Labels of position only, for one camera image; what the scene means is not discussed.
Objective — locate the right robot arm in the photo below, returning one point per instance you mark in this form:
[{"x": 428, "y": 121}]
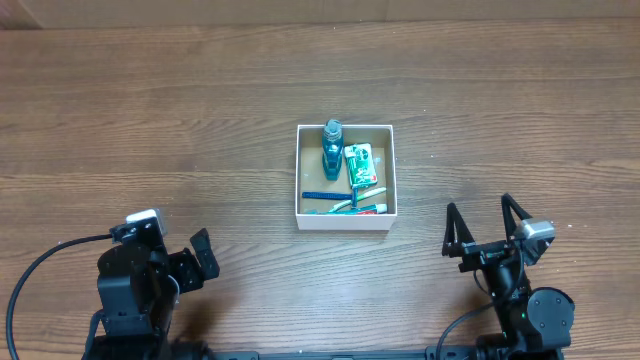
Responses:
[{"x": 534, "y": 323}]

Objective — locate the green white soap packet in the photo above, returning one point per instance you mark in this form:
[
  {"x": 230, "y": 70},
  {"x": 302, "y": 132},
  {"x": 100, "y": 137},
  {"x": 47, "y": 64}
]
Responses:
[{"x": 361, "y": 167}]

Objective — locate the white cardboard box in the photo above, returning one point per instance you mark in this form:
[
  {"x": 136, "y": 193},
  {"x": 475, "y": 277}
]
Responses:
[{"x": 309, "y": 176}]

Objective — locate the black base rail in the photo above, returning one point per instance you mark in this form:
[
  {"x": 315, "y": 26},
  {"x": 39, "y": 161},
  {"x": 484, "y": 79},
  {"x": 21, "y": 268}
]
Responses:
[{"x": 350, "y": 356}]

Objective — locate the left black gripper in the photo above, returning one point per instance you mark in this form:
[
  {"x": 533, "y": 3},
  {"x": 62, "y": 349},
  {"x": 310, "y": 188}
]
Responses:
[{"x": 185, "y": 265}]

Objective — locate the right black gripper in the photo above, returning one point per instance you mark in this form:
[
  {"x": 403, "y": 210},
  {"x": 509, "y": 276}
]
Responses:
[{"x": 486, "y": 253}]

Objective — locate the green white toothbrush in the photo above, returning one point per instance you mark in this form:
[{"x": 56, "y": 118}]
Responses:
[{"x": 361, "y": 197}]

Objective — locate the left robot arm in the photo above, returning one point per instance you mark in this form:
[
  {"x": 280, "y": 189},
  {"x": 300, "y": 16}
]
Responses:
[{"x": 140, "y": 284}]

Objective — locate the blue disposable razor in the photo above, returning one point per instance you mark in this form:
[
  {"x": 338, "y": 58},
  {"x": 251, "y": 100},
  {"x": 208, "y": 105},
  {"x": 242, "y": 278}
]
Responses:
[{"x": 350, "y": 198}]

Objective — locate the teal mouthwash bottle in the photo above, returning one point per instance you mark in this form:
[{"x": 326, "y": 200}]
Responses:
[{"x": 332, "y": 143}]

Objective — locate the white teal toothpaste tube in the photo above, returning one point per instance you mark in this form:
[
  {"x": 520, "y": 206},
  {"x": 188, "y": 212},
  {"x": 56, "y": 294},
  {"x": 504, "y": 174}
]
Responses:
[{"x": 367, "y": 210}]

